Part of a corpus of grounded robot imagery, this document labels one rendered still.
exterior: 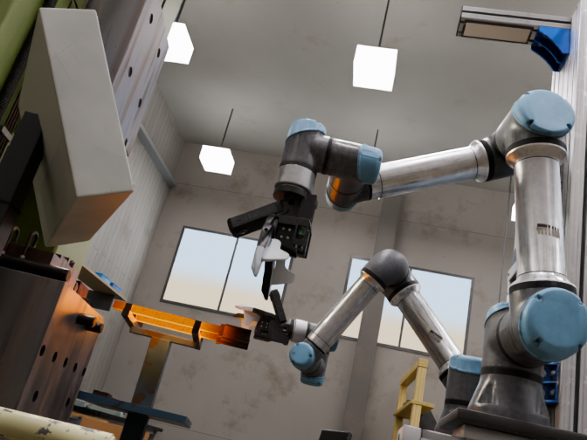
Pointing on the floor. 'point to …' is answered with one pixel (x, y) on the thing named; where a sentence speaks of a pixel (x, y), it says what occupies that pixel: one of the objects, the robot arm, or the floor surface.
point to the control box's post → (19, 170)
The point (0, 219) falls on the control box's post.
